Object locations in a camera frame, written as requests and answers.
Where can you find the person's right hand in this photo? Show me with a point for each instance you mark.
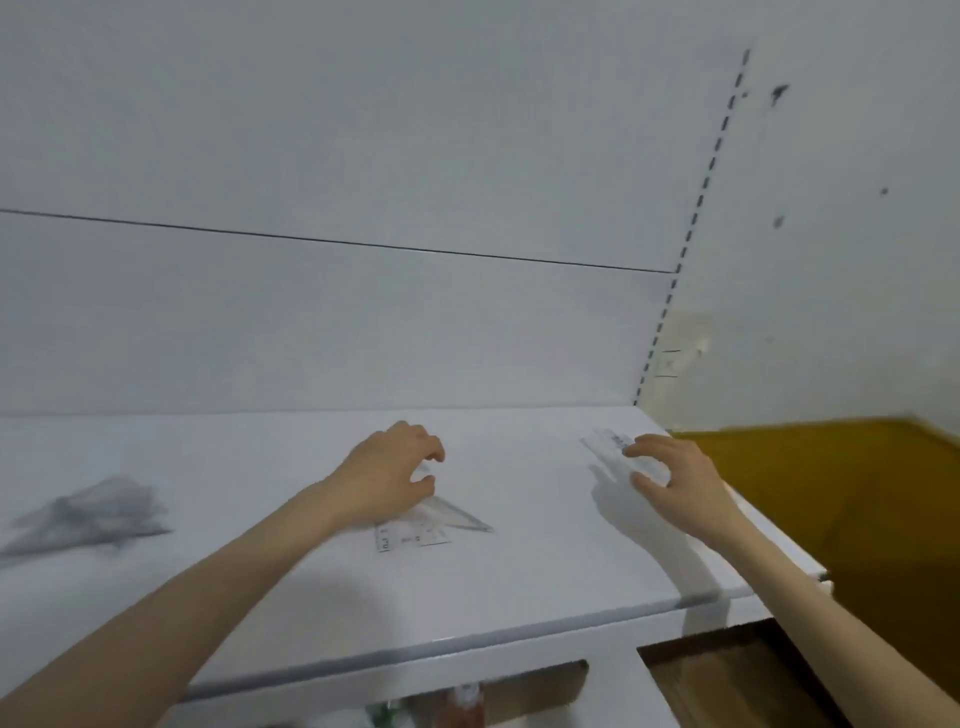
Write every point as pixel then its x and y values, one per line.
pixel 694 487

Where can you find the slotted wall shelf rail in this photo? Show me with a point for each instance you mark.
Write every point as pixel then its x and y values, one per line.
pixel 701 195

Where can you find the small white wall sticker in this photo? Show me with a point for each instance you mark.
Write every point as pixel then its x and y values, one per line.
pixel 669 364

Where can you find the white desk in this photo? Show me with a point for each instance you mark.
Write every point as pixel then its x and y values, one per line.
pixel 525 660

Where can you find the crumpled grey plastic bag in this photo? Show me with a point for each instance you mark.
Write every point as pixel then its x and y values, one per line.
pixel 90 517

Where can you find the clear triangular set square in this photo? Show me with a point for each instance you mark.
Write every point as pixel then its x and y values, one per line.
pixel 442 525

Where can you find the person's left hand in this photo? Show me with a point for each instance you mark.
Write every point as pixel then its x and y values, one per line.
pixel 379 476

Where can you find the person's right thumb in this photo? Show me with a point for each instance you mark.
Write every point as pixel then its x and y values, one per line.
pixel 651 486

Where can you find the clear plastic ruler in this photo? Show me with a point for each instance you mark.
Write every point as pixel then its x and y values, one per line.
pixel 611 446

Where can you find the person's left thumb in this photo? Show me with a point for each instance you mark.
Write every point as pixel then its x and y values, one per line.
pixel 421 487

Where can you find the person's right forearm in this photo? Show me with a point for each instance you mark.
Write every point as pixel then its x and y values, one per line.
pixel 825 622

